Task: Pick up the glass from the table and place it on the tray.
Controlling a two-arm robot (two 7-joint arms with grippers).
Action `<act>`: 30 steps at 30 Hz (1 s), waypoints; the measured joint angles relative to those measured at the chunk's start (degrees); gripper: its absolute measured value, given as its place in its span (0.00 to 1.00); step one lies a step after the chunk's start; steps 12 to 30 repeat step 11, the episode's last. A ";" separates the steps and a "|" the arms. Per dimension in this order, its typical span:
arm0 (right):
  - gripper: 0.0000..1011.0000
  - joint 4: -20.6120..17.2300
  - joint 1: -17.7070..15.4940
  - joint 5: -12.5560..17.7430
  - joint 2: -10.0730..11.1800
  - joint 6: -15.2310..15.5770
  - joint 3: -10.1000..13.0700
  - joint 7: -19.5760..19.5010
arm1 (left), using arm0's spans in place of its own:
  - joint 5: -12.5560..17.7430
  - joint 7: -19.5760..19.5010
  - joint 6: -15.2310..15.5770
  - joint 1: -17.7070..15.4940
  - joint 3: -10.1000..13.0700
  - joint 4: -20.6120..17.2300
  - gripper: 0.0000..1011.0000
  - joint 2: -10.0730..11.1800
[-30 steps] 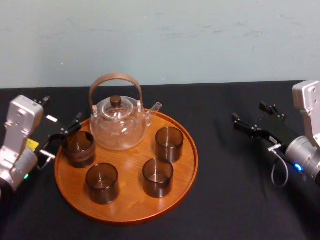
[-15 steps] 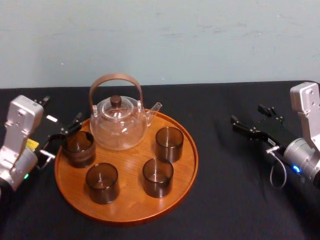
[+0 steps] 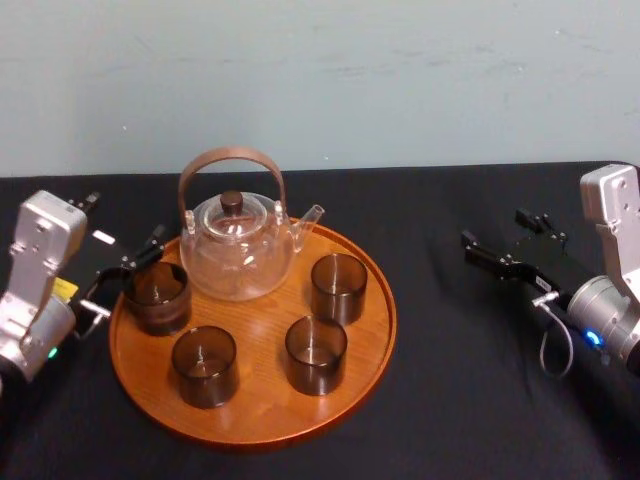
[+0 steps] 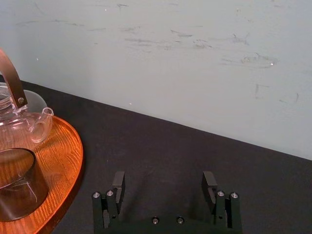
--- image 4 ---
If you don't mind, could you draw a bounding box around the round orange wooden tray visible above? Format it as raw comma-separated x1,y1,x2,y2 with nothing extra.
0,114,84,234

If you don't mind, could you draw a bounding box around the frosted white glass cup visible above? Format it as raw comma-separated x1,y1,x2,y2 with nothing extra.
23,89,48,114

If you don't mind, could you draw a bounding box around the black table cloth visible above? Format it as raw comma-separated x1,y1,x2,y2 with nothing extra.
0,74,312,234

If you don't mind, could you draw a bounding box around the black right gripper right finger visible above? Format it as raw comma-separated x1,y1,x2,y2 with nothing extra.
202,171,242,230

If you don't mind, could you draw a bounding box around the clear glass teapot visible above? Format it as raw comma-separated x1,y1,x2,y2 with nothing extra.
0,48,54,153

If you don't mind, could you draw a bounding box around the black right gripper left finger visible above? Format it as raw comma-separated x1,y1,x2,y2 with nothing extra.
92,171,126,230

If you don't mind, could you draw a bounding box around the smoky dark glass cup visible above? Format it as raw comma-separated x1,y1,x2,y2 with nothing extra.
0,147,49,222

